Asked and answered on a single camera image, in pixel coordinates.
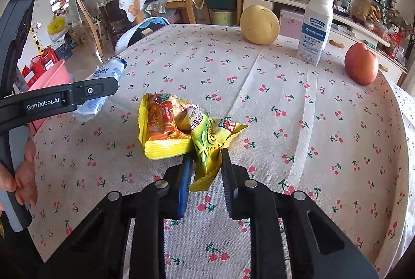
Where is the red gift box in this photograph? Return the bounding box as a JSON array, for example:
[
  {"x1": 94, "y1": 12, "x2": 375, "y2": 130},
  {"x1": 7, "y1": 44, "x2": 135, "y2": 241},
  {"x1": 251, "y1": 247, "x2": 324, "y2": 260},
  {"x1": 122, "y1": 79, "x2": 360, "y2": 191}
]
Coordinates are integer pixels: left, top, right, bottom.
[
  {"x1": 31, "y1": 45, "x2": 60, "y2": 75},
  {"x1": 21, "y1": 63, "x2": 38, "y2": 88}
]

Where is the yellow pomelo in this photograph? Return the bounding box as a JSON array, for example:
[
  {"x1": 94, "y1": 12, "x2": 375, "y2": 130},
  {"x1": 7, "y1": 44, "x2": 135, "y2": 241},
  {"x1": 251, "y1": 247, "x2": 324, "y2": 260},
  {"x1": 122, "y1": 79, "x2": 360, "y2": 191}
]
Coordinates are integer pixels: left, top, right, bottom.
[{"x1": 240, "y1": 5, "x2": 280, "y2": 45}]

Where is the white bottle blue label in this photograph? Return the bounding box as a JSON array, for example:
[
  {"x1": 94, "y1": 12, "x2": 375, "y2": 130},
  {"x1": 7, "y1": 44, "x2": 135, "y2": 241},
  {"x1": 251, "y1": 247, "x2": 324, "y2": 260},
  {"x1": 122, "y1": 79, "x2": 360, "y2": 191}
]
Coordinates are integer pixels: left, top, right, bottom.
[{"x1": 298, "y1": 0, "x2": 334, "y2": 67}]

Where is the white TV cabinet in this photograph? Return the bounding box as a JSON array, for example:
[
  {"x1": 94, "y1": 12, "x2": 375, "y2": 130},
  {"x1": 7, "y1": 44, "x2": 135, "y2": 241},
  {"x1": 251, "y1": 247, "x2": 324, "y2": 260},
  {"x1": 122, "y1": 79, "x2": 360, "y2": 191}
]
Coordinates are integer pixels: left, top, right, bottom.
[{"x1": 232, "y1": 0, "x2": 409, "y2": 85}]

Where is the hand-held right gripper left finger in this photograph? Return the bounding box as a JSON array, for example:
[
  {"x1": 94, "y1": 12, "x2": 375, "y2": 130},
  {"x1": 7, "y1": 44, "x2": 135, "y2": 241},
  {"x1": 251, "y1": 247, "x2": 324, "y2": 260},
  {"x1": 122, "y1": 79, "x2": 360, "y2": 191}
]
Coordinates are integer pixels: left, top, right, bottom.
[{"x1": 37, "y1": 154, "x2": 192, "y2": 279}]

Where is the light wooden chair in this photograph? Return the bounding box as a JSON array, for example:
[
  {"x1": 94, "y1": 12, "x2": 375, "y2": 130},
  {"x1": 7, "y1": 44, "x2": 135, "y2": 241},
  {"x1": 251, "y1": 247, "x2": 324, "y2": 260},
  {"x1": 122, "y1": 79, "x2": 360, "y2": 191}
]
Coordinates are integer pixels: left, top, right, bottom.
[{"x1": 73, "y1": 0, "x2": 104, "y2": 57}]

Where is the white blue milk pouch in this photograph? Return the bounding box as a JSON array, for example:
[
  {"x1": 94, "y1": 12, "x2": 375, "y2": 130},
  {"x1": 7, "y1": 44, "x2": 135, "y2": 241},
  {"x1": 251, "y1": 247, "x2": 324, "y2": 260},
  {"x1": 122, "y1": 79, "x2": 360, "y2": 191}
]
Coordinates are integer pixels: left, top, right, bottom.
[{"x1": 73, "y1": 58, "x2": 128, "y2": 124}]

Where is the green storage box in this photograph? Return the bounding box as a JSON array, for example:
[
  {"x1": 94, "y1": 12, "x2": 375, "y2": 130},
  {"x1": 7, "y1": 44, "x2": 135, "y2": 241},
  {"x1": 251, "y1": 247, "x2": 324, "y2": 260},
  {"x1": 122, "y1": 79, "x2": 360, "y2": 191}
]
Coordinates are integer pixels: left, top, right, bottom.
[{"x1": 204, "y1": 0, "x2": 236, "y2": 10}]

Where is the yellow bag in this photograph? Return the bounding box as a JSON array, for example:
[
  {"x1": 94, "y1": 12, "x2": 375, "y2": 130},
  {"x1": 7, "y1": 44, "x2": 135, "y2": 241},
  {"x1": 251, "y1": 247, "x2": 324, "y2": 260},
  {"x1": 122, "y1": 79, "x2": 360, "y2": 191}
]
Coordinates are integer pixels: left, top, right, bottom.
[{"x1": 47, "y1": 15, "x2": 67, "y2": 36}]

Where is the stool with blue cover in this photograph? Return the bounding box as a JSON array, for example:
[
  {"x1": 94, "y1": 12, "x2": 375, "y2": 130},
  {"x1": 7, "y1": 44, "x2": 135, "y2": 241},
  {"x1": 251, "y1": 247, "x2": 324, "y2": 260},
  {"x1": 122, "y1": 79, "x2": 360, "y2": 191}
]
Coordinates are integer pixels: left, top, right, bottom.
[{"x1": 115, "y1": 17, "x2": 167, "y2": 54}]

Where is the pink storage box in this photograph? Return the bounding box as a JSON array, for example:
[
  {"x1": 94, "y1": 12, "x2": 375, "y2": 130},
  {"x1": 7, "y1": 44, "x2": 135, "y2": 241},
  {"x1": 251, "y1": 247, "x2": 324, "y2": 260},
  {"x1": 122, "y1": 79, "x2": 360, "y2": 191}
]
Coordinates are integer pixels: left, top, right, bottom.
[{"x1": 279, "y1": 8, "x2": 307, "y2": 39}]

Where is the red yellow snack packet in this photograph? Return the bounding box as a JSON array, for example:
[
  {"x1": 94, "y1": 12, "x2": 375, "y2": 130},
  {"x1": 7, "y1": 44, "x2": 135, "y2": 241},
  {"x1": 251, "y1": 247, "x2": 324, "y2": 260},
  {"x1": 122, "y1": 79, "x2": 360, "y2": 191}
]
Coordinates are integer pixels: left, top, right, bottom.
[{"x1": 138, "y1": 92, "x2": 192, "y2": 160}]

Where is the green waste bin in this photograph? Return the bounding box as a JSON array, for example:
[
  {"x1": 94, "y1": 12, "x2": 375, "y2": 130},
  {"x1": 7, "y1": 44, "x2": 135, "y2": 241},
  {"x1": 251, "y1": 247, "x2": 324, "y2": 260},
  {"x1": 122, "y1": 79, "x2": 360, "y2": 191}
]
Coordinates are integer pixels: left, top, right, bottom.
[{"x1": 211, "y1": 8, "x2": 237, "y2": 27}]

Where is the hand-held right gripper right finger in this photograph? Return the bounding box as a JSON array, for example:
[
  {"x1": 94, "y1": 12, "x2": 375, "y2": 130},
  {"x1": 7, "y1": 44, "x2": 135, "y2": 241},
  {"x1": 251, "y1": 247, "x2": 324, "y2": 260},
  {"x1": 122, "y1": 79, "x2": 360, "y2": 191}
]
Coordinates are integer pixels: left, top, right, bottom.
[{"x1": 220, "y1": 149, "x2": 380, "y2": 279}]

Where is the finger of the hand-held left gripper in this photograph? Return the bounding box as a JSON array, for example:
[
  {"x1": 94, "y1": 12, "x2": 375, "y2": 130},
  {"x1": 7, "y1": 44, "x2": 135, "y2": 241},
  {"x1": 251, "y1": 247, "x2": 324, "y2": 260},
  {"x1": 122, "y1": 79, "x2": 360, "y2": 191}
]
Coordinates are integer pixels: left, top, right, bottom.
[{"x1": 69, "y1": 77, "x2": 119, "y2": 110}]

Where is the person's left hand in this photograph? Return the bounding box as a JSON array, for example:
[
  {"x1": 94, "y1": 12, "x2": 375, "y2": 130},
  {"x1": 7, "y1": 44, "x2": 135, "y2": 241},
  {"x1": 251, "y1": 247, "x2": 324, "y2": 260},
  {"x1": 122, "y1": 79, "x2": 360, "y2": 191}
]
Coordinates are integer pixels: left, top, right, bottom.
[{"x1": 0, "y1": 136, "x2": 39, "y2": 206}]

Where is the red apple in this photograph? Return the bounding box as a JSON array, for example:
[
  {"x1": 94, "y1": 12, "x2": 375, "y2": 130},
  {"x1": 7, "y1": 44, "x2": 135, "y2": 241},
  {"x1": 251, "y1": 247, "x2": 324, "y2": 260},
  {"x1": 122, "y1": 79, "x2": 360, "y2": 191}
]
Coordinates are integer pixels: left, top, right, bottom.
[{"x1": 344, "y1": 43, "x2": 379, "y2": 86}]

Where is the pink plastic bin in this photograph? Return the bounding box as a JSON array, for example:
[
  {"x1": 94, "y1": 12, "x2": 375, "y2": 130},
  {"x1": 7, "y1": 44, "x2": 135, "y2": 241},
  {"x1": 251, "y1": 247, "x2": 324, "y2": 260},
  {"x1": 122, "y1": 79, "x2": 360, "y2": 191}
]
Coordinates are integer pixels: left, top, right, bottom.
[{"x1": 27, "y1": 60, "x2": 75, "y2": 137}]

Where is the artificial flower bunch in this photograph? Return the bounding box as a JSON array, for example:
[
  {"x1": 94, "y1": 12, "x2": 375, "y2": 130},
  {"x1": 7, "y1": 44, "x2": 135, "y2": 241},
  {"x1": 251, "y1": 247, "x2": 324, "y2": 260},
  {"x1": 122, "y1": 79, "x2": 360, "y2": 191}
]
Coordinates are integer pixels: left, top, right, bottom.
[{"x1": 379, "y1": 0, "x2": 412, "y2": 33}]

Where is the green yellow snack packet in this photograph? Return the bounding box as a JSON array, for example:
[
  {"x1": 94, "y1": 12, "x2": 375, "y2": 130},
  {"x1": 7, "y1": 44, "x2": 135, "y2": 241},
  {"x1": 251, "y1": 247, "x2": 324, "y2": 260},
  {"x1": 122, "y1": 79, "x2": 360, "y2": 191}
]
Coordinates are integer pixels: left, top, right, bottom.
[{"x1": 182, "y1": 105, "x2": 248, "y2": 193}]

